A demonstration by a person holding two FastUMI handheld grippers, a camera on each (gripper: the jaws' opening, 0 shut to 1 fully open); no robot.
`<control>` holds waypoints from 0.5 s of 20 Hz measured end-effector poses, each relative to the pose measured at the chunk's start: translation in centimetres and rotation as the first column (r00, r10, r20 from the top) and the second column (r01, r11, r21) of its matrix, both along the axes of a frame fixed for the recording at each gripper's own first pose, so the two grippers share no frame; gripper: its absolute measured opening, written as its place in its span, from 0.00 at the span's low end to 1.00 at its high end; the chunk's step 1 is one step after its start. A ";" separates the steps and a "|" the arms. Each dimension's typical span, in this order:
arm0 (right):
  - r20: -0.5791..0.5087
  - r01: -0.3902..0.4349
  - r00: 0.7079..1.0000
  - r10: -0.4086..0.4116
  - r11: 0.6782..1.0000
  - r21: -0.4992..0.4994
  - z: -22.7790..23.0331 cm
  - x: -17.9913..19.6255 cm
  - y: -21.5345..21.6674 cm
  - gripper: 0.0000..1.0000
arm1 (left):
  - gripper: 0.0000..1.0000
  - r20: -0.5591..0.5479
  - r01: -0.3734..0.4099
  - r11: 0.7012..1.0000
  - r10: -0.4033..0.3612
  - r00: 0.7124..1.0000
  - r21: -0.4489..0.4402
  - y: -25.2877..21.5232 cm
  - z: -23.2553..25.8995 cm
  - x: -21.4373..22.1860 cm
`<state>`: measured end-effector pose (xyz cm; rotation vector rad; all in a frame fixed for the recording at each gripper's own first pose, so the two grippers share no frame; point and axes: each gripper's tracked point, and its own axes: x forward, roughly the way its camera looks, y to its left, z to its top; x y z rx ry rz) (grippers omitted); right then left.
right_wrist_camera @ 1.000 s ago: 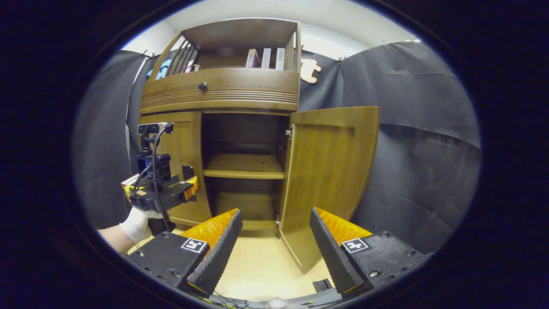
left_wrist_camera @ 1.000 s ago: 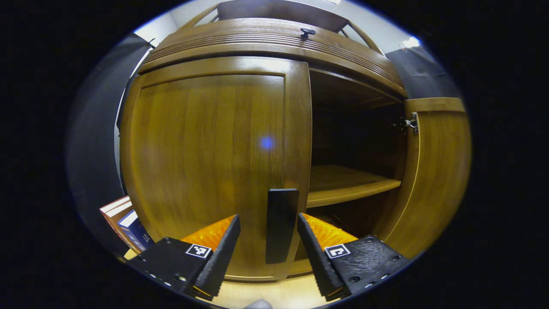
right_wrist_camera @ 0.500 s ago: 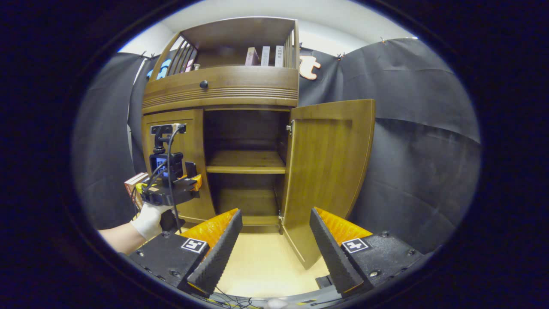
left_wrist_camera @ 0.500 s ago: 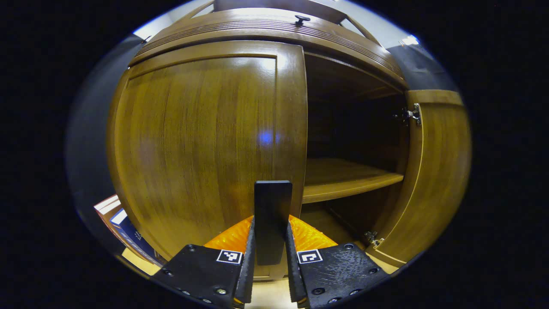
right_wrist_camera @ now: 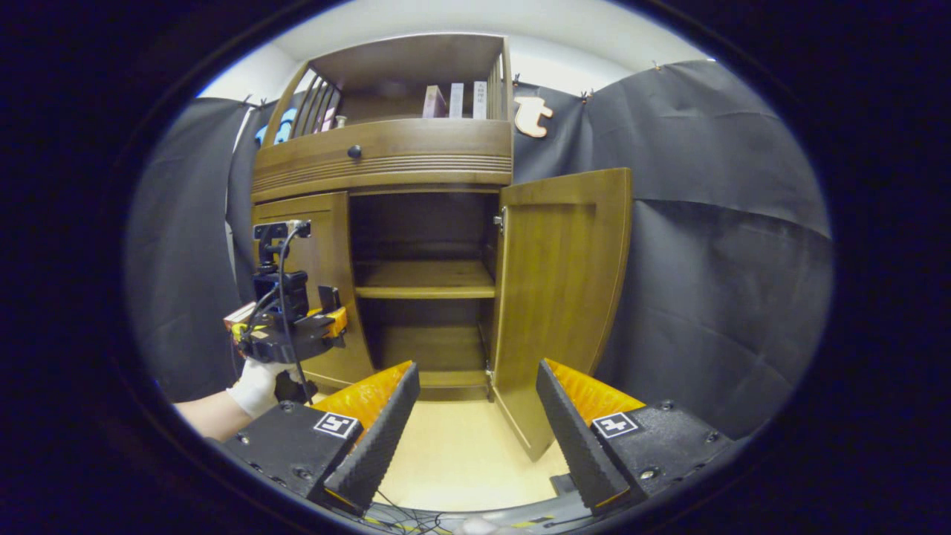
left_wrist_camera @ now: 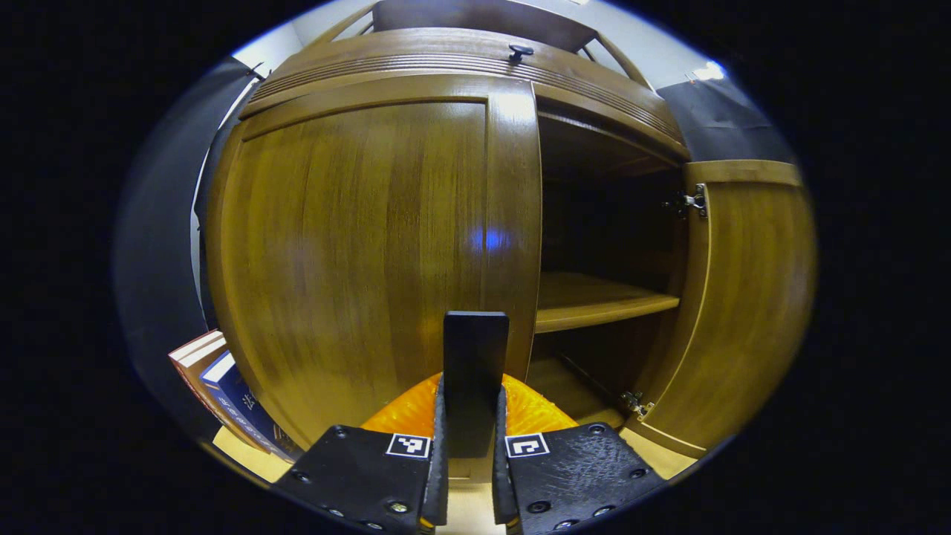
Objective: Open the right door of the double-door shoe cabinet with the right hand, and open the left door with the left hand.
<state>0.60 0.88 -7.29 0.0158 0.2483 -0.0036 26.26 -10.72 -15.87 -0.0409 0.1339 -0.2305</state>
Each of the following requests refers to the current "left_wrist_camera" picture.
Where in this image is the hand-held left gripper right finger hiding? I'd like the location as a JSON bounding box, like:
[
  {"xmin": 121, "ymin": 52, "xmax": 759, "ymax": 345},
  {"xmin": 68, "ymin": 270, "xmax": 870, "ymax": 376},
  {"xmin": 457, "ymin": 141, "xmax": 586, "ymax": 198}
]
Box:
[{"xmin": 493, "ymin": 373, "xmax": 666, "ymax": 534}]

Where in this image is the black door handle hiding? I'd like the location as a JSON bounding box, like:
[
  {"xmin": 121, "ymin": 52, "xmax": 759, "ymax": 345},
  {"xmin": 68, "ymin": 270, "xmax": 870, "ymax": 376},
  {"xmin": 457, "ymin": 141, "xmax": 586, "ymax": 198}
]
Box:
[{"xmin": 443, "ymin": 311, "xmax": 510, "ymax": 458}]

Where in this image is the wooden double-door shoe cabinet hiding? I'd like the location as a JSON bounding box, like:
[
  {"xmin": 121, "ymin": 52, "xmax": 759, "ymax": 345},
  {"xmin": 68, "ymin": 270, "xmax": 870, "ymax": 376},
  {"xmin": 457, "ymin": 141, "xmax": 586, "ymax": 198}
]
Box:
[{"xmin": 204, "ymin": 0, "xmax": 818, "ymax": 461}]

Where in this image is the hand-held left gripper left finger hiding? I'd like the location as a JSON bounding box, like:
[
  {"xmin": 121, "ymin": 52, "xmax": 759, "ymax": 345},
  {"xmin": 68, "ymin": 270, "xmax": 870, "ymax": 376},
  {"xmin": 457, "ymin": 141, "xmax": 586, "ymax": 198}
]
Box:
[{"xmin": 273, "ymin": 373, "xmax": 449, "ymax": 534}]

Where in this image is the blue book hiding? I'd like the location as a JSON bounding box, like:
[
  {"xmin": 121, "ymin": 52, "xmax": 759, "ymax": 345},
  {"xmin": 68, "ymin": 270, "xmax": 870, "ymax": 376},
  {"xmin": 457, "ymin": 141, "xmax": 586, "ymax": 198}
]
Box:
[{"xmin": 199, "ymin": 351, "xmax": 304, "ymax": 463}]

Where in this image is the wooden cabinet door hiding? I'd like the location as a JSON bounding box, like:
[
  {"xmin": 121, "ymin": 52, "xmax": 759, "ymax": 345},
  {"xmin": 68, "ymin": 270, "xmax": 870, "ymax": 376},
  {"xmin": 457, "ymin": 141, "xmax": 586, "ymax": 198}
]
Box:
[
  {"xmin": 206, "ymin": 74, "xmax": 543, "ymax": 450},
  {"xmin": 628, "ymin": 160, "xmax": 818, "ymax": 458}
]

